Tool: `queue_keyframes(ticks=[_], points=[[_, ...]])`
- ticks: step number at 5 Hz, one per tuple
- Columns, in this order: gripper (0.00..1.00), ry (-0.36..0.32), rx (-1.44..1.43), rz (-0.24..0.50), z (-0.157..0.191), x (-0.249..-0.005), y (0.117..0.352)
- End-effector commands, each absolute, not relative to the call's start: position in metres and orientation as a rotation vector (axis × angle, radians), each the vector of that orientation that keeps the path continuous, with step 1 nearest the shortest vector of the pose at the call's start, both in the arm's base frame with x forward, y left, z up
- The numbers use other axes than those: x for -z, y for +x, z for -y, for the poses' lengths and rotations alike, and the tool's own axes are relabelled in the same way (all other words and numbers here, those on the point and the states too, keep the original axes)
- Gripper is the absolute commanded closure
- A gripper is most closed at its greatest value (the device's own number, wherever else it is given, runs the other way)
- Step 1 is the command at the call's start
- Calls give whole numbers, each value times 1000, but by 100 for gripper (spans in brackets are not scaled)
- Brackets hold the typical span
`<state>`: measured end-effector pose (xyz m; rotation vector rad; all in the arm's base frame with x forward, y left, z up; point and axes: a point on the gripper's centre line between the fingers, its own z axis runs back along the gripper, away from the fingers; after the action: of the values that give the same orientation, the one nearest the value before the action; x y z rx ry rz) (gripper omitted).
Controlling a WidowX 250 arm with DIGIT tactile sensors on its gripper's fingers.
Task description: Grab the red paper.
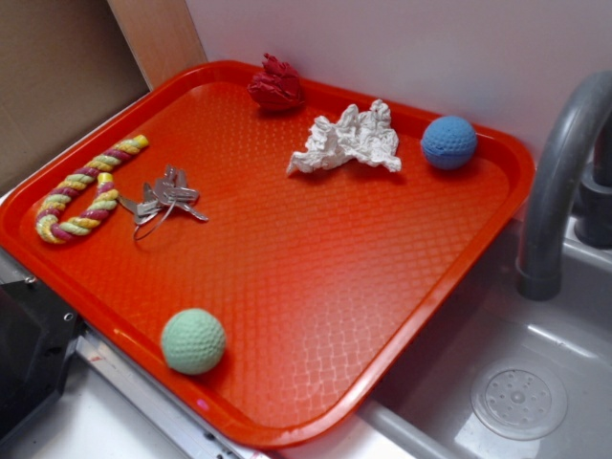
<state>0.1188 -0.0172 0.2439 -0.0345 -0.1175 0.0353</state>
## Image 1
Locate orange plastic tray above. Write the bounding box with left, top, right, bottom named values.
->
left=1, top=61, right=535, bottom=449

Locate aluminium rail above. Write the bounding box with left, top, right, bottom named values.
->
left=76, top=331, right=265, bottom=458

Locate black metal bracket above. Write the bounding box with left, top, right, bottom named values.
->
left=1, top=276, right=82, bottom=445

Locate brown cardboard panel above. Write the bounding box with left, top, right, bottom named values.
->
left=1, top=1, right=148, bottom=192

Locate round sink drain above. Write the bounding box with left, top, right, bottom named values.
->
left=470, top=359, right=568, bottom=441

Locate multicolour twisted rope toy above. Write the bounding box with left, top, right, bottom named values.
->
left=34, top=135, right=149, bottom=245

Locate wooden board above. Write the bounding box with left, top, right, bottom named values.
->
left=108, top=0, right=208, bottom=90

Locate grey plastic sink basin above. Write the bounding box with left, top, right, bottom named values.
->
left=360, top=224, right=611, bottom=458

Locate silver key bunch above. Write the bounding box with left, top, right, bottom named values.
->
left=119, top=164, right=208, bottom=241

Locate grey curved faucet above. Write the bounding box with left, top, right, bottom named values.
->
left=516, top=71, right=611, bottom=300

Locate green dimpled foam ball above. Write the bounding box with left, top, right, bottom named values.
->
left=161, top=308, right=227, bottom=376

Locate crumpled red paper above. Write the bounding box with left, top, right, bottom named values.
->
left=247, top=54, right=304, bottom=112

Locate blue dimpled foam ball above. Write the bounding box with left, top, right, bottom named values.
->
left=421, top=116, right=478, bottom=170

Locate crumpled white paper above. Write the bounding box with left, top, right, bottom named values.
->
left=286, top=99, right=402, bottom=175

